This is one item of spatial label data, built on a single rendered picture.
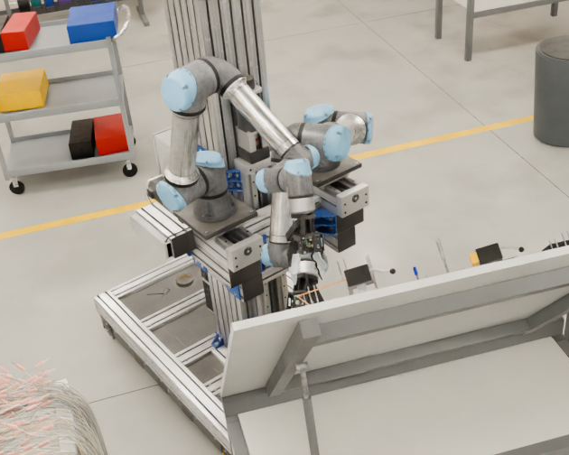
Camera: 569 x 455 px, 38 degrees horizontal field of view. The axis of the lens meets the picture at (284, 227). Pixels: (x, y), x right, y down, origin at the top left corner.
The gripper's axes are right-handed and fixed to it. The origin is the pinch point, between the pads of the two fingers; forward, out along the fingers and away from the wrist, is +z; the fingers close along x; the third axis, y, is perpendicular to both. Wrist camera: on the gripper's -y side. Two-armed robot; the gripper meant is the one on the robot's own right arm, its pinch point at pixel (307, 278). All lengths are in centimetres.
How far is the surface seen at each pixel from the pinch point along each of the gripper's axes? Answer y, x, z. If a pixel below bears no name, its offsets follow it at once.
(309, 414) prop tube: 47, -21, 23
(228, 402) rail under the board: -19.5, -23.9, 37.9
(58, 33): -326, -28, -122
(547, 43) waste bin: -226, 267, -80
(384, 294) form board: 73, -11, -8
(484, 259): 55, 25, -8
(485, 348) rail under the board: -8, 63, 35
